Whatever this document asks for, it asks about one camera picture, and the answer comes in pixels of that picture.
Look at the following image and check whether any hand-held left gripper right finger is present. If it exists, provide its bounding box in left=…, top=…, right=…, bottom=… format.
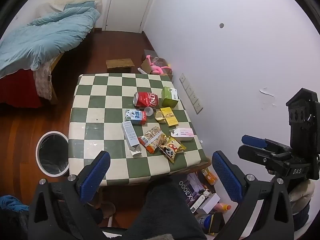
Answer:
left=212, top=151, right=296, bottom=240

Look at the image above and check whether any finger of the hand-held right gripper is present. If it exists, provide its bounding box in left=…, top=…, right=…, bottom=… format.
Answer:
left=241, top=134, right=292, bottom=153
left=237, top=145, right=292, bottom=167

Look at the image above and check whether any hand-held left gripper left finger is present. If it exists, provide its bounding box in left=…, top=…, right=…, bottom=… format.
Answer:
left=27, top=151, right=112, bottom=240

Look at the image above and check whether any white round trash bin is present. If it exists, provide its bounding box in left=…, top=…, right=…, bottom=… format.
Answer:
left=36, top=131, right=69, bottom=176

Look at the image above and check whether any red soda can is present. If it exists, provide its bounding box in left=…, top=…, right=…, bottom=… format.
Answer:
left=133, top=92, right=159, bottom=108

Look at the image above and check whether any green white medicine box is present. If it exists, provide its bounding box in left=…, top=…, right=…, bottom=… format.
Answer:
left=161, top=87, right=179, bottom=107

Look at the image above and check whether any person's right forearm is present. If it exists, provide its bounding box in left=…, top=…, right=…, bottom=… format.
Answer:
left=287, top=179, right=316, bottom=233

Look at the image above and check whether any orange juice bottle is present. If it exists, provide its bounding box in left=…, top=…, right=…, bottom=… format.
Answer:
left=201, top=169, right=218, bottom=186

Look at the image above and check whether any beige slipper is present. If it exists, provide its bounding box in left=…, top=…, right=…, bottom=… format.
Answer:
left=96, top=201, right=117, bottom=219

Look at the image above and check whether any white printed carton box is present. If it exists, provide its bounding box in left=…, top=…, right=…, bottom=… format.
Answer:
left=179, top=174, right=221, bottom=214

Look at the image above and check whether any long white opened box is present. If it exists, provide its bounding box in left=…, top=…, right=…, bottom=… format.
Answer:
left=122, top=121, right=142, bottom=158

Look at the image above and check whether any green white checkered tablecloth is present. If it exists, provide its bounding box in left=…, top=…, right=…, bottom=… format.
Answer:
left=68, top=73, right=212, bottom=187

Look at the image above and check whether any panda print snack packet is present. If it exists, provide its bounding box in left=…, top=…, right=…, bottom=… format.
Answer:
left=159, top=136, right=187, bottom=164

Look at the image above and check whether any pink white small box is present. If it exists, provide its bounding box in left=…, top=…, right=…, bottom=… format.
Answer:
left=170, top=127, right=195, bottom=141

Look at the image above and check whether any orange snack packet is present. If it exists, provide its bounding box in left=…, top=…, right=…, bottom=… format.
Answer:
left=138, top=126, right=167, bottom=154

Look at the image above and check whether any blue white milk carton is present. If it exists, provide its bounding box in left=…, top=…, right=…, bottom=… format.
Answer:
left=124, top=109, right=148, bottom=125

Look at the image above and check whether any person's leg in dark trousers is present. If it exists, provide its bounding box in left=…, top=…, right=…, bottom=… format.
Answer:
left=120, top=177, right=208, bottom=240

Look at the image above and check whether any yellow flat box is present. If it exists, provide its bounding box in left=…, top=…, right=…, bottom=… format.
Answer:
left=160, top=107, right=179, bottom=127

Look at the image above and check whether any blue cloth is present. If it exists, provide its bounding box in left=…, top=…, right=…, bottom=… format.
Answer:
left=0, top=195, right=29, bottom=213

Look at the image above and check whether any patterned beige bed sheet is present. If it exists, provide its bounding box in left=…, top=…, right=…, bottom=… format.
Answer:
left=34, top=61, right=53, bottom=101

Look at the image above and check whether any small wooden stool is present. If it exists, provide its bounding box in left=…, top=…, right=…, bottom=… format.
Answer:
left=105, top=59, right=134, bottom=74

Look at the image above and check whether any red blanket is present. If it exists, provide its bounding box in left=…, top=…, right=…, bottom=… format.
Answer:
left=0, top=69, right=42, bottom=108

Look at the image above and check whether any pink plush toy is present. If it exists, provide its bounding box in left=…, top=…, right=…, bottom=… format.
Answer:
left=146, top=54, right=173, bottom=75

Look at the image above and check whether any open cardboard box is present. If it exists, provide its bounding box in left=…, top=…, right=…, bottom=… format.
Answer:
left=141, top=49, right=173, bottom=77

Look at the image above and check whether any light blue duvet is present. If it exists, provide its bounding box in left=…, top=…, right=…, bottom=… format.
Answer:
left=0, top=1, right=101, bottom=79

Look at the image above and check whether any white door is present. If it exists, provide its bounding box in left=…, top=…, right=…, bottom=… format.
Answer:
left=102, top=0, right=161, bottom=34

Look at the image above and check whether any cream pillow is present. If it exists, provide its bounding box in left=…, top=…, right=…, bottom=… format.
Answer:
left=35, top=0, right=103, bottom=14

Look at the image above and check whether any white wall socket strip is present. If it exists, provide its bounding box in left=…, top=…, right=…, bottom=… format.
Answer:
left=179, top=73, right=204, bottom=115

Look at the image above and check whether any wooden bed frame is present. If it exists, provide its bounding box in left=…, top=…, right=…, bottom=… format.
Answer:
left=48, top=26, right=97, bottom=103

